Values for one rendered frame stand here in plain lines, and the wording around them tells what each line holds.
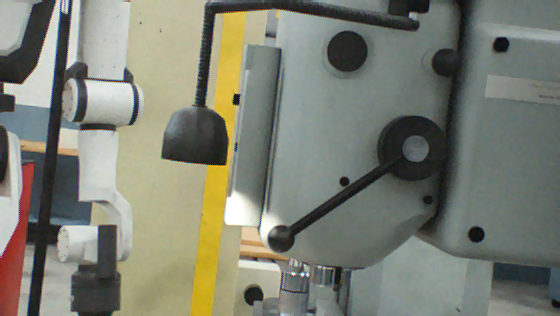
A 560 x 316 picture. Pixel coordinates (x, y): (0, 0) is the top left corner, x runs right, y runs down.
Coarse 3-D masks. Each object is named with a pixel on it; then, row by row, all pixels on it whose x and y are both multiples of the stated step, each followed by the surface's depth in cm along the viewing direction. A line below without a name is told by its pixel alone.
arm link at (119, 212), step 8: (80, 192) 193; (88, 192) 191; (96, 192) 191; (104, 192) 192; (112, 192) 192; (80, 200) 193; (88, 200) 193; (96, 200) 193; (104, 200) 193; (112, 200) 192; (120, 200) 193; (104, 208) 197; (112, 208) 195; (120, 208) 193; (128, 208) 194; (112, 216) 197; (120, 216) 194; (128, 216) 194; (120, 224) 194; (128, 224) 194; (120, 232) 193; (128, 232) 193; (128, 240) 193; (128, 248) 193; (128, 256) 194
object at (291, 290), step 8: (288, 280) 164; (296, 280) 163; (304, 280) 164; (280, 288) 165; (288, 288) 164; (296, 288) 163; (304, 288) 164; (280, 296) 165; (288, 296) 164; (296, 296) 164; (304, 296) 164; (280, 304) 165; (288, 304) 164; (296, 304) 164; (304, 304) 164; (280, 312) 165; (288, 312) 164; (296, 312) 164; (304, 312) 165
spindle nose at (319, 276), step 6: (312, 270) 124; (318, 270) 124; (324, 270) 123; (330, 270) 123; (342, 270) 124; (312, 276) 124; (318, 276) 124; (324, 276) 123; (330, 276) 123; (342, 276) 124; (348, 276) 125; (312, 282) 124; (318, 282) 124; (324, 282) 123; (330, 282) 123; (342, 282) 124
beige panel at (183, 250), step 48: (144, 0) 290; (192, 0) 292; (144, 48) 291; (192, 48) 293; (240, 48) 294; (144, 96) 292; (192, 96) 293; (144, 144) 293; (144, 192) 293; (192, 192) 295; (144, 240) 294; (192, 240) 296; (240, 240) 298; (144, 288) 295; (192, 288) 297
